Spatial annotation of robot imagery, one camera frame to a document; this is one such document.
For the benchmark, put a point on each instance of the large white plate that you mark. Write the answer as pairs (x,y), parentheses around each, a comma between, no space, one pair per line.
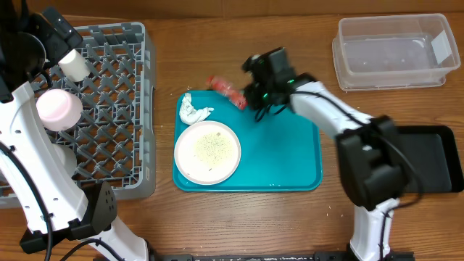
(207,153)

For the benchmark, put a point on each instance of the grey small saucer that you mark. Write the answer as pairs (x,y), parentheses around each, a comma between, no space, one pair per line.
(67,157)

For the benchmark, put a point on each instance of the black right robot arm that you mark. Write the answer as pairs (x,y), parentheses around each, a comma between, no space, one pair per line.
(373,168)

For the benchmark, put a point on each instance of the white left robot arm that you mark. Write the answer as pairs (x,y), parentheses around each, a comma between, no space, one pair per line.
(40,172)

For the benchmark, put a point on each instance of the black plastic tray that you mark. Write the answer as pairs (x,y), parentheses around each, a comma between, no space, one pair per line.
(432,149)

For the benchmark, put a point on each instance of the red snack wrapper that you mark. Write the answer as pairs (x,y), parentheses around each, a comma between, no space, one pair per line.
(226,89)

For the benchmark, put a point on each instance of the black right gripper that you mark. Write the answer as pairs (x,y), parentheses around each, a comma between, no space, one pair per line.
(249,92)

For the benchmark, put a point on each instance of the white napkin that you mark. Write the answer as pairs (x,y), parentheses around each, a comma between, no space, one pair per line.
(189,114)

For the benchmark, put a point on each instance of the cream cup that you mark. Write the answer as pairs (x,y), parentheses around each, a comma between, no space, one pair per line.
(73,65)

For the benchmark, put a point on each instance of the teal plastic tray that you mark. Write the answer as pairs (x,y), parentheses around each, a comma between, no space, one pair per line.
(279,153)

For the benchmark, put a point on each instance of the grey dishwasher rack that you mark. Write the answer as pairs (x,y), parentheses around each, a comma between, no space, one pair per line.
(114,140)

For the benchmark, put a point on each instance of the clear plastic container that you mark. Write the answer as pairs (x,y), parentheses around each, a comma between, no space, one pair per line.
(396,51)

